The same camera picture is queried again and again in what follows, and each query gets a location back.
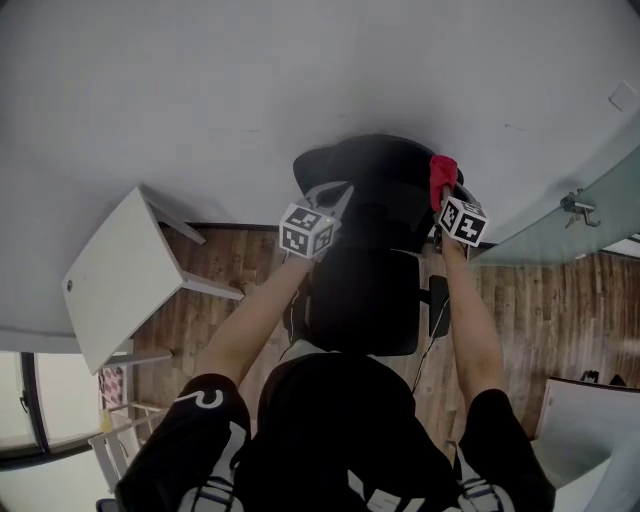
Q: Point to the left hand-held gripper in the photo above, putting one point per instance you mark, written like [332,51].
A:
[300,235]

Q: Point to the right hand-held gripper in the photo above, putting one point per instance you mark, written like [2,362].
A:
[462,222]

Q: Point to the person's black shirt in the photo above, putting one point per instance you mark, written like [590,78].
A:
[325,425]

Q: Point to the red checkered board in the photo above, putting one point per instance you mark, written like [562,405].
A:
[111,385]

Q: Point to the red cloth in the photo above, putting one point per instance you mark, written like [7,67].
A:
[442,172]

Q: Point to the white metal rack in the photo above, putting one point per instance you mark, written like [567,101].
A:
[107,460]

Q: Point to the white desk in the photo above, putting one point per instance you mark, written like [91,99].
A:
[585,425]

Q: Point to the person's left forearm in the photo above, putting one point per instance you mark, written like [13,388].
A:
[255,320]

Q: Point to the frosted glass door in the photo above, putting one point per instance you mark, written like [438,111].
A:
[530,240]

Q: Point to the white wall switch plate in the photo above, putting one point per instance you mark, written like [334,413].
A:
[622,96]

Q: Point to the white square table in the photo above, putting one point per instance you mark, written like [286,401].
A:
[120,270]

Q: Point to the person's right forearm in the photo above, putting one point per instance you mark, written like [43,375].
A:
[470,325]

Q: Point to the black mesh chair headrest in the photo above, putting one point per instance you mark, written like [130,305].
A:
[380,150]

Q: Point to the black mesh chair backrest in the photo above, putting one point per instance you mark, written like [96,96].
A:
[390,220]

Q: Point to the black framed window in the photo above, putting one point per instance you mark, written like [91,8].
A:
[60,400]

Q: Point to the black chair armrest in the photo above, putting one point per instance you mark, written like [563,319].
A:
[299,325]
[437,305]

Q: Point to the black chair seat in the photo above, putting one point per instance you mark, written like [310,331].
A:
[362,300]

